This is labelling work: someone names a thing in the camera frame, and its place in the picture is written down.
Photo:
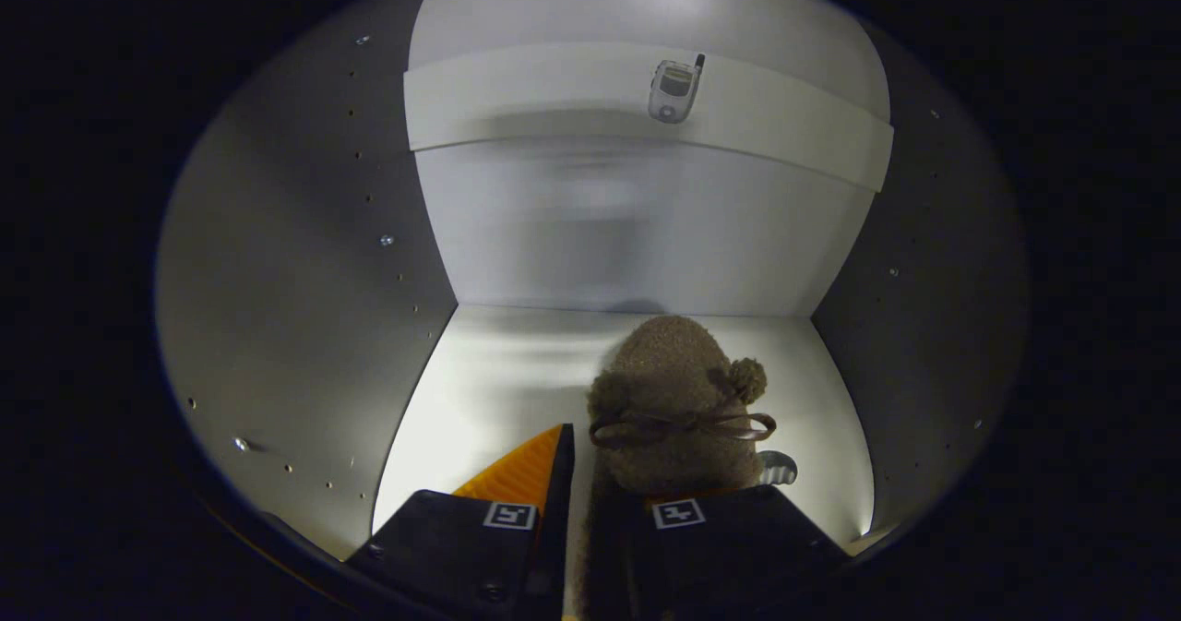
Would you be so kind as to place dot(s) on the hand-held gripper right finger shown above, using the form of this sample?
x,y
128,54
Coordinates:
x,y
738,556

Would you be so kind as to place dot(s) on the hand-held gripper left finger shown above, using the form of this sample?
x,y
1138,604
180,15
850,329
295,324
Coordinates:
x,y
552,529

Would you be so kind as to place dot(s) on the brown fluffy shoe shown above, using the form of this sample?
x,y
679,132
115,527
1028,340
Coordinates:
x,y
664,372

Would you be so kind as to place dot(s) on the grey shoe cabinet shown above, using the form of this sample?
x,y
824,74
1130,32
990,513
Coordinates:
x,y
277,280

